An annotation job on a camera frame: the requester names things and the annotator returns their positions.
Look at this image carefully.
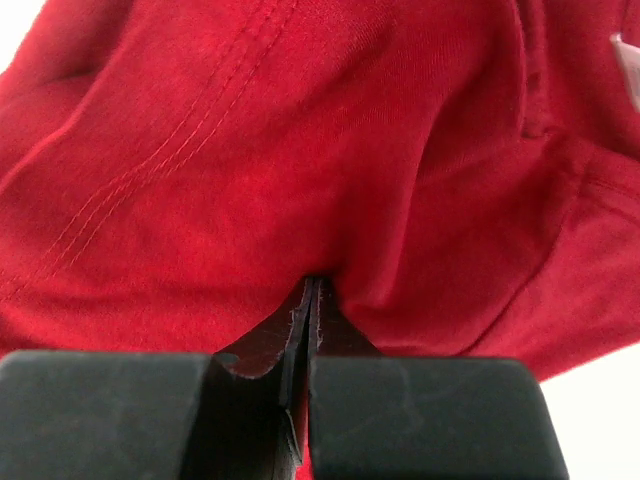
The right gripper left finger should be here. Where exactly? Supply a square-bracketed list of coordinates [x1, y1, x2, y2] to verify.
[1, 280, 313, 479]

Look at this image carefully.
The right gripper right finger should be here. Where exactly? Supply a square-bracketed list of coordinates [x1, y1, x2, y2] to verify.
[308, 280, 568, 479]

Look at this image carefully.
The red t-shirt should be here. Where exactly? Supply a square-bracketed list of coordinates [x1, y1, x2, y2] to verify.
[1, 0, 639, 385]

